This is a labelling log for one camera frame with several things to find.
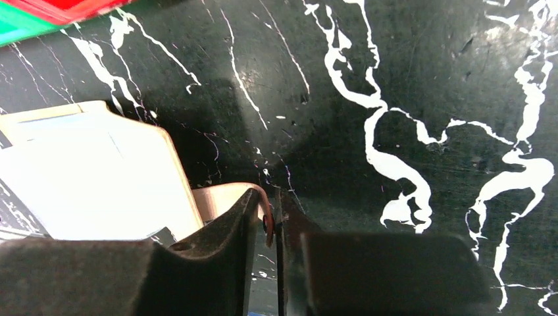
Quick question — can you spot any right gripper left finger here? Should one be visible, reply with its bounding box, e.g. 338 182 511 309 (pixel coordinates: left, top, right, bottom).
1 189 262 315

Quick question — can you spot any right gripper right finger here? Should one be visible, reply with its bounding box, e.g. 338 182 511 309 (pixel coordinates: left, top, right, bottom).
275 190 491 315

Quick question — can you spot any green plastic bin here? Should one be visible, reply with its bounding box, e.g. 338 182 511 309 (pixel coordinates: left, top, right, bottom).
1 2 64 47

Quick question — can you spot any red bin with orange card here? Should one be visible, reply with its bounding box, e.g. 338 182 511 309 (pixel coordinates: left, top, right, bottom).
1 0 134 26

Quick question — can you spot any pink leather card holder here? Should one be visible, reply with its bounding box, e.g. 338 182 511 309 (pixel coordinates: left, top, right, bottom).
1 101 263 246

